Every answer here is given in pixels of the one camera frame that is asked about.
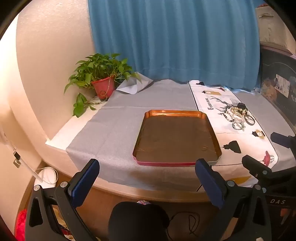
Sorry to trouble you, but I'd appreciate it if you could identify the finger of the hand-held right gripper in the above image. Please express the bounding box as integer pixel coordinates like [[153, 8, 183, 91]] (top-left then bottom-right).
[[270, 132, 296, 149], [242, 155, 273, 186]]

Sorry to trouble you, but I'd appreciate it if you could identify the white printed table runner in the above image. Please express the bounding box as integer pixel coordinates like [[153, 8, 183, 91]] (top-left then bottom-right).
[[188, 80, 279, 188]]

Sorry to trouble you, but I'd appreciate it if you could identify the beige cushion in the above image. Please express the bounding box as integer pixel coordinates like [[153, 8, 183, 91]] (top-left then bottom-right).
[[254, 2, 296, 55]]

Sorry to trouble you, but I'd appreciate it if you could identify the black white bead bracelet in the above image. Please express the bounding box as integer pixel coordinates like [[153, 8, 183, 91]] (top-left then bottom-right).
[[222, 111, 234, 123]]

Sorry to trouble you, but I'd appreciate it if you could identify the person's left leg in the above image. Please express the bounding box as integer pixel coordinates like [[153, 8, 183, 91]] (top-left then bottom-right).
[[108, 201, 170, 241]]

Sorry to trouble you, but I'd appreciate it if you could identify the green leafy plant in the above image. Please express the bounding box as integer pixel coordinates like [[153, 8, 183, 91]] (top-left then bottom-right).
[[64, 53, 142, 118]]

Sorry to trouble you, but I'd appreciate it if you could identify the beige bead bracelet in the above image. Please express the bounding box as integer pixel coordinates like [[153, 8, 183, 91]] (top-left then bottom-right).
[[230, 105, 248, 115]]

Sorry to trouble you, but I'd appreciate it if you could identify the grey tablecloth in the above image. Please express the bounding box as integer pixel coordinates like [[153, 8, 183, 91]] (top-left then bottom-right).
[[66, 72, 296, 186]]

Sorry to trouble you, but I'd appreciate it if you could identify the red plant pot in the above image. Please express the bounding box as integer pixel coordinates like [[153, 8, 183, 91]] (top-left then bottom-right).
[[91, 75, 116, 100]]

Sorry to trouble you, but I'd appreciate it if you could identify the dark printed board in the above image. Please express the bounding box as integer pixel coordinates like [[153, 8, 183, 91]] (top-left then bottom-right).
[[259, 43, 296, 133]]

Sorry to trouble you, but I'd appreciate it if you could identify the black wall clip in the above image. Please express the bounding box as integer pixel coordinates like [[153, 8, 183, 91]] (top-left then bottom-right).
[[11, 151, 22, 168]]

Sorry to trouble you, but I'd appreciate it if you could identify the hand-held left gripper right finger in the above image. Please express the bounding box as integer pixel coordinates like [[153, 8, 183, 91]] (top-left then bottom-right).
[[195, 159, 272, 241]]

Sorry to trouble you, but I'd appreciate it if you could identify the blue curtain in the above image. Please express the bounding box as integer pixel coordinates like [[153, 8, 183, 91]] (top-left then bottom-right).
[[87, 0, 262, 91]]

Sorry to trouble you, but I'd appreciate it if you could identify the white round floor device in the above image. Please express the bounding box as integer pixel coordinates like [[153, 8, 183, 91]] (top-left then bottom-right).
[[35, 166, 58, 186]]

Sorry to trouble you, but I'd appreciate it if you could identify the black floor cable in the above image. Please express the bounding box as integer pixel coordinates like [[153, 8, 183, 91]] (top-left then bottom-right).
[[168, 212, 201, 239]]

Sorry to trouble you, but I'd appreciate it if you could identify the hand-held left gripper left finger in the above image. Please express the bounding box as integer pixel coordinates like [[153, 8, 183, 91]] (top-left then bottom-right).
[[24, 159, 100, 241]]

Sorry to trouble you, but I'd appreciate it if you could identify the orange metal tray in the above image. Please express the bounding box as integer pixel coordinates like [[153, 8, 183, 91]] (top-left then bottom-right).
[[132, 110, 222, 167]]

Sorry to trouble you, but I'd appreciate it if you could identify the red printed cloth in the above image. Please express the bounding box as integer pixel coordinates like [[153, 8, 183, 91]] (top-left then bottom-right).
[[14, 209, 28, 241]]

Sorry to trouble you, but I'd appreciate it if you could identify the white paper note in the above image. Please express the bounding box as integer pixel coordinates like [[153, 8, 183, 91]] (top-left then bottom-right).
[[275, 74, 290, 98]]

